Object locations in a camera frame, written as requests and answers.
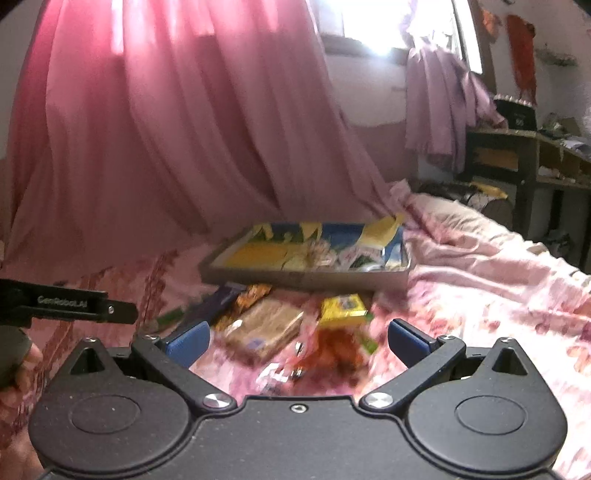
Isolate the gold brown snack packet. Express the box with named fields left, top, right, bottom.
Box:
left=235, top=283, right=274, bottom=315

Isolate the orange snack packet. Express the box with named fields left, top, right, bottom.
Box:
left=316, top=327, right=380, bottom=372

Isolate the red hanging decoration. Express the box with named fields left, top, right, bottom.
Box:
left=505, top=14, right=539, bottom=108

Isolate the wooden shelf unit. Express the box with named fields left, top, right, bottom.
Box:
left=463, top=127, right=591, bottom=243

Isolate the pink rice cracker pack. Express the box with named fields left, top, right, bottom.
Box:
left=305, top=242, right=339, bottom=271

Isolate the yellow snack packet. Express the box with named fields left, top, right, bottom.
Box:
left=318, top=294, right=376, bottom=329

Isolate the orange hanging decoration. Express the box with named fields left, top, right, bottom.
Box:
left=479, top=6, right=502, bottom=43

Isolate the black box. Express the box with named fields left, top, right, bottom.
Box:
left=493, top=95, right=539, bottom=133

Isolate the purple snack packet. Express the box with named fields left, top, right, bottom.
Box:
left=184, top=283, right=246, bottom=329

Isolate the green snack stick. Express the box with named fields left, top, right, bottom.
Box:
left=156, top=306, right=186, bottom=325

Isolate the clear rice crisp packet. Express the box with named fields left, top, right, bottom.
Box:
left=223, top=298, right=306, bottom=364

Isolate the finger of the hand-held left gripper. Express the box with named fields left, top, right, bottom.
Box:
left=0, top=278, right=138, bottom=329

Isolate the dark bag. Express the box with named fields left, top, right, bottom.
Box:
left=419, top=180, right=509, bottom=214

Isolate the grey cardboard box tray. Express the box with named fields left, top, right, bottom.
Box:
left=198, top=220, right=411, bottom=293

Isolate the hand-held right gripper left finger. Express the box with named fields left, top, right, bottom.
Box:
left=59, top=322, right=235, bottom=414

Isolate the pink curtain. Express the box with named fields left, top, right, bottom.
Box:
left=0, top=0, right=404, bottom=278

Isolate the window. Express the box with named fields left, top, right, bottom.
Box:
left=310, top=0, right=483, bottom=73

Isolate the pink floral blanket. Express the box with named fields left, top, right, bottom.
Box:
left=0, top=191, right=591, bottom=480

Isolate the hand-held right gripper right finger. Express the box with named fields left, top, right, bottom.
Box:
left=359, top=318, right=539, bottom=412

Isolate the person's left hand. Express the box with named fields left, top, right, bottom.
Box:
left=0, top=325, right=43, bottom=392

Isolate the lilac hanging cloth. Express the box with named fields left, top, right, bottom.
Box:
left=403, top=7, right=507, bottom=172

